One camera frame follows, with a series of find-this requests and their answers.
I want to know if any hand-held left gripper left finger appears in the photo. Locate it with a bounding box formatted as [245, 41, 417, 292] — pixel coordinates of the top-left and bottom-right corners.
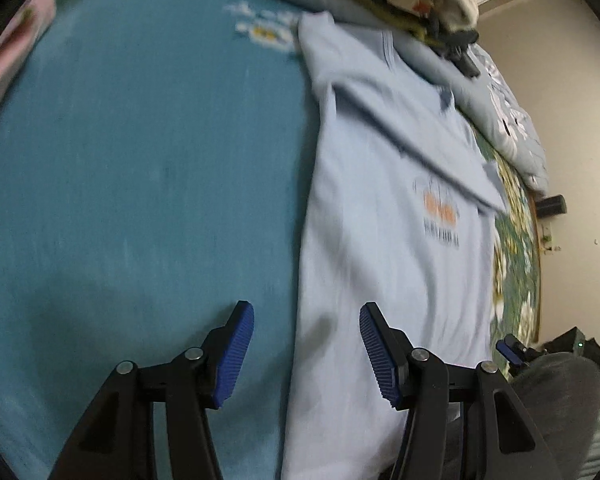
[47, 301, 255, 480]

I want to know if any black object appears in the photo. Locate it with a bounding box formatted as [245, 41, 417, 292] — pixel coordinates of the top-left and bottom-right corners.
[437, 29, 481, 79]

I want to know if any green floral bed sheet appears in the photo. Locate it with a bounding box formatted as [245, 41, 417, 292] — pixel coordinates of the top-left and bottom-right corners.
[472, 125, 543, 376]

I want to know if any teal floral blanket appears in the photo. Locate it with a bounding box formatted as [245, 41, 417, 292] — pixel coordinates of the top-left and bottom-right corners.
[0, 0, 326, 480]

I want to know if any pink cloth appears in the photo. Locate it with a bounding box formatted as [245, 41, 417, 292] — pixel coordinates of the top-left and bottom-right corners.
[0, 0, 57, 126]

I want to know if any light blue t-shirt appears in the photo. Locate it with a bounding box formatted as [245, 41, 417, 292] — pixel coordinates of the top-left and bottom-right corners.
[280, 10, 508, 480]

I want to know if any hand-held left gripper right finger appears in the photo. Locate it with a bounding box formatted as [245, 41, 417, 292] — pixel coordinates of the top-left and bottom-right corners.
[359, 302, 566, 480]

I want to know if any black wall box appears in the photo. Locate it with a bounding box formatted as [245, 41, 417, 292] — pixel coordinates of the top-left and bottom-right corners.
[536, 195, 567, 219]

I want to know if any person's grey trouser leg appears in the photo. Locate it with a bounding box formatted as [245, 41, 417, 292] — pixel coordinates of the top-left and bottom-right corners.
[507, 351, 600, 480]

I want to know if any light blue printed quilt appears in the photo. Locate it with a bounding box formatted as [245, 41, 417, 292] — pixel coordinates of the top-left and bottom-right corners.
[300, 0, 551, 193]

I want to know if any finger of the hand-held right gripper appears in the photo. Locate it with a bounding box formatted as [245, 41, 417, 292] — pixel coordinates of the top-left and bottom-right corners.
[496, 337, 529, 367]

